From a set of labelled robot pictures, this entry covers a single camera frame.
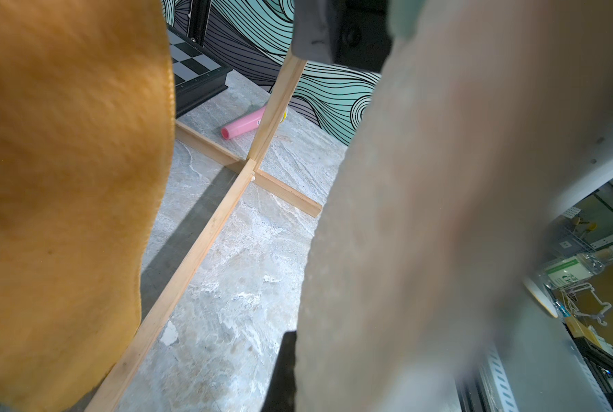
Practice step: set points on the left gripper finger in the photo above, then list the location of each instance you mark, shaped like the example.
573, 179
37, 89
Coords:
280, 396

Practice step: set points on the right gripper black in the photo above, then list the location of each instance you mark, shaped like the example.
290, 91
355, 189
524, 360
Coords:
349, 33

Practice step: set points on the pink toy microphone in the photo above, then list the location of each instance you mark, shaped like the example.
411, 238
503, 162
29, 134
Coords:
244, 124

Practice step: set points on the black white chessboard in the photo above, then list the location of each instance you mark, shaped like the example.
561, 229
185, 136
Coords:
198, 74

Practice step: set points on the wooden clothes rack frame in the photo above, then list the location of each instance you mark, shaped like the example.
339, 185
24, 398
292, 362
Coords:
249, 170

